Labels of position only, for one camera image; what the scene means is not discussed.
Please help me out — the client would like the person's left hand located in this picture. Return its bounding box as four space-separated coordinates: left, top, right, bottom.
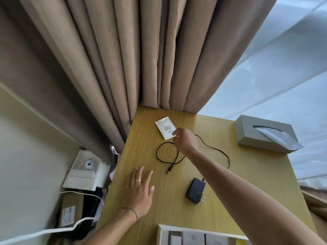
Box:
122 167 155 220

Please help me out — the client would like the person's right hand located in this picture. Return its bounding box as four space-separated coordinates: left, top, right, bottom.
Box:
173 128 199 156

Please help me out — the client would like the white paper sachet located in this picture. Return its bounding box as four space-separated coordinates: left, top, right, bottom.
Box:
155 118 179 141

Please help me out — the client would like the person's right forearm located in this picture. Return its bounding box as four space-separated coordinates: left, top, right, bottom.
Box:
183 147 327 245

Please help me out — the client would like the person's left forearm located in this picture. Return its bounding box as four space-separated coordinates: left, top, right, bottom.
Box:
83 208 138 245

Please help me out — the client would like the thin black wrist band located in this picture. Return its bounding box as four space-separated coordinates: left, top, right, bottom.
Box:
122 207 138 221

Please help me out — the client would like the black power adapter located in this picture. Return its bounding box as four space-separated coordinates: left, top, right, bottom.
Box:
185 177 207 205

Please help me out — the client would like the white tray box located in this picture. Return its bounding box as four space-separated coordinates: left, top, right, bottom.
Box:
156 224 251 245

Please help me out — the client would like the black bag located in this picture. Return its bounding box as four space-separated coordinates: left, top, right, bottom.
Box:
73 187 104 241

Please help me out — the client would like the white open carton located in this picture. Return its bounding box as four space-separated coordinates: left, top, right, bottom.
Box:
62 150 112 192

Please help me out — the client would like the grey tissue box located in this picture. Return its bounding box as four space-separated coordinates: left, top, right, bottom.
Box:
235 115 299 154

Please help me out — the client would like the brown cardboard box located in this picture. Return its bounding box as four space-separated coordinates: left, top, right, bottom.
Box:
58 193 85 228

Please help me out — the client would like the beige curtain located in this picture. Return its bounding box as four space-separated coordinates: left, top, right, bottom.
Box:
0 0 279 154

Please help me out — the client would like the white tissue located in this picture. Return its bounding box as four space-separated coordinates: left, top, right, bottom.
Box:
253 125 305 151

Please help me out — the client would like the white sheer curtain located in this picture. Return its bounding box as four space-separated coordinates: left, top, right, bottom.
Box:
198 0 327 192

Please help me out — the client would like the black power cable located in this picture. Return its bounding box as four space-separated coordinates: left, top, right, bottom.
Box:
156 134 230 182

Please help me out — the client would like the white cord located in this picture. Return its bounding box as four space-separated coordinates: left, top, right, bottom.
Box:
0 190 104 245

